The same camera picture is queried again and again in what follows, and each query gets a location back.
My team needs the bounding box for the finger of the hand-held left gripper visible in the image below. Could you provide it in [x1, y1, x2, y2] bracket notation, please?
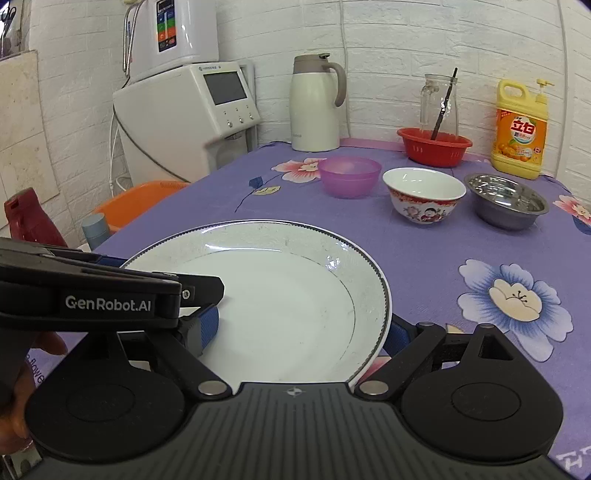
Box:
[81, 251, 127, 269]
[178, 274, 225, 310]

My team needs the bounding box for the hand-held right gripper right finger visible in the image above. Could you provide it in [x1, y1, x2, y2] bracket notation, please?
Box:
[353, 316, 520, 398]

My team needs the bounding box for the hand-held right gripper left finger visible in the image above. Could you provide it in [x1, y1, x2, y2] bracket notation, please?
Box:
[81, 302, 229, 398]

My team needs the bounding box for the white plate with patterned rim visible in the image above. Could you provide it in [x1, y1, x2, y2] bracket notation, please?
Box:
[119, 219, 392, 393]

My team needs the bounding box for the white ceramic bowl red pattern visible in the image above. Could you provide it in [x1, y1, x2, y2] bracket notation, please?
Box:
[382, 167, 468, 227]

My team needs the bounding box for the purple plastic bowl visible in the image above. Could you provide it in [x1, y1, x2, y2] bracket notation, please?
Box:
[318, 156, 382, 200]

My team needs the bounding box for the person's left hand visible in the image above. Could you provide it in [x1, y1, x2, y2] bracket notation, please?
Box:
[0, 331, 68, 455]

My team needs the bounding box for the blue-grey cylinder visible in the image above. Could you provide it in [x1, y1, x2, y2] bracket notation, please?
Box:
[82, 213, 112, 252]

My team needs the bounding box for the orange plastic basin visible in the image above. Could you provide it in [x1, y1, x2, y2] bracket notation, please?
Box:
[92, 181, 191, 232]

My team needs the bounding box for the dark red plastic object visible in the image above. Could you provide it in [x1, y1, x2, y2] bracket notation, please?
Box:
[4, 187, 68, 250]

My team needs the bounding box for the purple floral tablecloth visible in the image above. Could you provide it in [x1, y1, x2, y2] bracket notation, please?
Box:
[28, 136, 591, 480]

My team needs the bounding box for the beige board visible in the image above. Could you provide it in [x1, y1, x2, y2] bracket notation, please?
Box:
[0, 50, 63, 232]

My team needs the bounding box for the white water dispenser with screen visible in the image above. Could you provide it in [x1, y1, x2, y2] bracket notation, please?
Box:
[113, 62, 259, 185]

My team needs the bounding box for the red plastic colander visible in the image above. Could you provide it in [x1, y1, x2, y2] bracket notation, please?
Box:
[397, 127, 472, 168]

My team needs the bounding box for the white thermal carafe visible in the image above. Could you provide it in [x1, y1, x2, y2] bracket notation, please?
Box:
[289, 54, 348, 152]

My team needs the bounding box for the clear glass pitcher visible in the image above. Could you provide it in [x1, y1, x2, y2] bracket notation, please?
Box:
[419, 74, 460, 137]

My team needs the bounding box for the yellow dish soap bottle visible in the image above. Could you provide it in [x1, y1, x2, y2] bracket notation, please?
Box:
[490, 78, 554, 181]

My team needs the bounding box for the black stirring stick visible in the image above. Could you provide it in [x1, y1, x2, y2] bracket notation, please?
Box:
[431, 68, 459, 140]

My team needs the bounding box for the white water purifier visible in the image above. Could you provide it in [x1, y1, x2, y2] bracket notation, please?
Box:
[124, 0, 220, 84]

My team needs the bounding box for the utensil rack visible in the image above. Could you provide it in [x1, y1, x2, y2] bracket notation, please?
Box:
[0, 0, 31, 58]

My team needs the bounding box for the white power cable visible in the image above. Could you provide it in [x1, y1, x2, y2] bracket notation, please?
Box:
[107, 124, 132, 195]

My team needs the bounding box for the dark power cable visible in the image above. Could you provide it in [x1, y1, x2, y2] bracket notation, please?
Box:
[112, 99, 190, 183]

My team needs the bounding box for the grey hose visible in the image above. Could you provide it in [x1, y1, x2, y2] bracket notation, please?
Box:
[121, 0, 139, 77]

